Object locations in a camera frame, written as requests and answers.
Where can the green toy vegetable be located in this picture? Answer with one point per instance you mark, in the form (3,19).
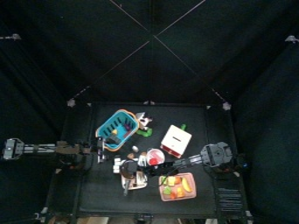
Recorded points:
(144,133)

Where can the white toy egg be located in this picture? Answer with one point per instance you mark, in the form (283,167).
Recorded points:
(135,149)

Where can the orange toy food piece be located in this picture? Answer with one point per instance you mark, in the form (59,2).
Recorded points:
(180,192)

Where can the pink tray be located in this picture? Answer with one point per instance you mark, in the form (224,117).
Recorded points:
(178,187)

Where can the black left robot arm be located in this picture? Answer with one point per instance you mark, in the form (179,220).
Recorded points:
(39,148)

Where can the black and white cow toy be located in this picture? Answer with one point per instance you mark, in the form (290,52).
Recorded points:
(144,119)

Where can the white toy block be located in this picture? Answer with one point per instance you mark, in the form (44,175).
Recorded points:
(116,165)

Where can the red toy food piece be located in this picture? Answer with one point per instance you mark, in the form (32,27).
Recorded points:
(178,180)

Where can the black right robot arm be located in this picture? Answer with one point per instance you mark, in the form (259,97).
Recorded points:
(212,154)

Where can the small green toy piece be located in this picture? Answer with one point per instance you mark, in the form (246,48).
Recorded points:
(183,127)

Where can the teal basket with orange rim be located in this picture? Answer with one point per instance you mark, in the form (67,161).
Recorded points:
(116,129)

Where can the brown toy food piece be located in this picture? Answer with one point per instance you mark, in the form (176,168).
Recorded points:
(130,156)

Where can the purple toy piece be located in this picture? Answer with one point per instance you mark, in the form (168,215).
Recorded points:
(127,127)

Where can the yellow toy banana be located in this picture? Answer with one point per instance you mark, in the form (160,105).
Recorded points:
(187,184)

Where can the white toy tray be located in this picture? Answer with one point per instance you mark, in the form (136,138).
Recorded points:
(136,183)

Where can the green toy food piece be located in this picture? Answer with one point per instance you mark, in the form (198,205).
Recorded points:
(167,190)

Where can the white and red toy box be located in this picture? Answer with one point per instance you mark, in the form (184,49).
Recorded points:
(175,141)

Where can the yellow toy corn piece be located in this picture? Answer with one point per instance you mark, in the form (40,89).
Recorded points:
(171,180)

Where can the white toy fork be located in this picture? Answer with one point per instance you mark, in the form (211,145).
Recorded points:
(142,159)

